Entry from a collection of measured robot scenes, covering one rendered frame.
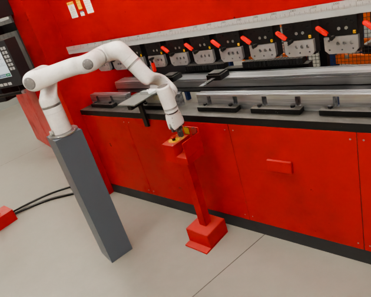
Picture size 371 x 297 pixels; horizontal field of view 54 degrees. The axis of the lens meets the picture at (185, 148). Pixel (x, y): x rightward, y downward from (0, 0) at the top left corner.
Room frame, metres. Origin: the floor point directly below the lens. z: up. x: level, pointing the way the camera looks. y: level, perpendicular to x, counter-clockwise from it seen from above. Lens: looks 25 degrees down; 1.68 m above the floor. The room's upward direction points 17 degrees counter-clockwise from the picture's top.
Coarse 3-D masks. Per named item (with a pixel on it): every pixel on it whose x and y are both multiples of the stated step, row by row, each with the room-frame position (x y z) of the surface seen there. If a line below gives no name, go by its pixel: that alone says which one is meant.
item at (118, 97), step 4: (96, 92) 3.20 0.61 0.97; (100, 92) 3.15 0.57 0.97; (104, 92) 3.11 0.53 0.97; (108, 92) 3.06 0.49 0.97; (112, 92) 3.02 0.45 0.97; (116, 92) 2.98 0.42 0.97; (120, 92) 2.94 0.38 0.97; (124, 92) 2.90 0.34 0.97; (128, 92) 2.86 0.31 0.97; (92, 96) 3.15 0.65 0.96; (96, 96) 3.12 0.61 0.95; (100, 96) 3.07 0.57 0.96; (104, 96) 3.03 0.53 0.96; (108, 96) 2.98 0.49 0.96; (112, 96) 2.94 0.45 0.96; (116, 96) 2.91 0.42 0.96; (120, 96) 2.87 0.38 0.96; (124, 96) 2.83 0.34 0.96; (128, 96) 2.85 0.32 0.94; (92, 100) 3.17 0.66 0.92; (96, 100) 3.13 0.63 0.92; (100, 100) 3.09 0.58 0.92; (104, 100) 3.04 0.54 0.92; (108, 100) 3.00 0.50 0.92; (112, 100) 2.98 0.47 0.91; (116, 100) 2.92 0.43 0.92; (120, 100) 2.88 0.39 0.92; (124, 100) 2.85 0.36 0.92
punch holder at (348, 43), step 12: (324, 24) 1.64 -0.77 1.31; (336, 24) 1.60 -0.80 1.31; (348, 24) 1.56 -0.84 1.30; (360, 24) 1.56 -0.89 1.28; (324, 36) 1.64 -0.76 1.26; (336, 36) 1.61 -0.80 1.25; (348, 36) 1.56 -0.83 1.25; (360, 36) 1.57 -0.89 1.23; (324, 48) 1.64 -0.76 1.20; (336, 48) 1.60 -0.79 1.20; (348, 48) 1.57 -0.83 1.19; (360, 48) 1.56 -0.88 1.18
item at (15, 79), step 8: (0, 40) 3.08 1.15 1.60; (8, 40) 3.03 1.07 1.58; (0, 48) 3.03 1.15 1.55; (8, 48) 3.00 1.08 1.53; (16, 48) 3.07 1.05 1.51; (8, 56) 3.01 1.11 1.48; (16, 56) 3.04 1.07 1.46; (8, 64) 3.03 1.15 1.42; (16, 64) 3.01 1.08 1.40; (24, 64) 3.07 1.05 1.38; (16, 72) 3.01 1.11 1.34; (24, 72) 3.04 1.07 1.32; (0, 80) 3.11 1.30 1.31; (8, 80) 3.07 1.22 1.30; (16, 80) 3.03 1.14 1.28; (0, 88) 3.13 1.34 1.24
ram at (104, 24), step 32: (64, 0) 3.04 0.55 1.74; (96, 0) 2.77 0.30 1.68; (128, 0) 2.53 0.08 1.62; (160, 0) 2.33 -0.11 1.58; (192, 0) 2.16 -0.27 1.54; (224, 0) 2.01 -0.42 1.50; (256, 0) 1.87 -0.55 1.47; (288, 0) 1.75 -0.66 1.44; (320, 0) 1.65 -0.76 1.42; (64, 32) 3.16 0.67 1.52; (96, 32) 2.86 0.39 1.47; (128, 32) 2.61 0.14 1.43; (192, 32) 2.20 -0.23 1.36
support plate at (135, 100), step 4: (156, 92) 2.51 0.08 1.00; (132, 96) 2.59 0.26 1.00; (136, 96) 2.56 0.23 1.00; (140, 96) 2.53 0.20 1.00; (144, 96) 2.50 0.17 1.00; (148, 96) 2.47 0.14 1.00; (128, 100) 2.51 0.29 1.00; (132, 100) 2.48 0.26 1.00; (136, 100) 2.46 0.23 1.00; (140, 100) 2.43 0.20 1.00; (144, 100) 2.43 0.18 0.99; (120, 104) 2.47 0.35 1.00; (124, 104) 2.44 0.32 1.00; (128, 104) 2.41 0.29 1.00; (132, 104) 2.38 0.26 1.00; (136, 104) 2.37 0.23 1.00
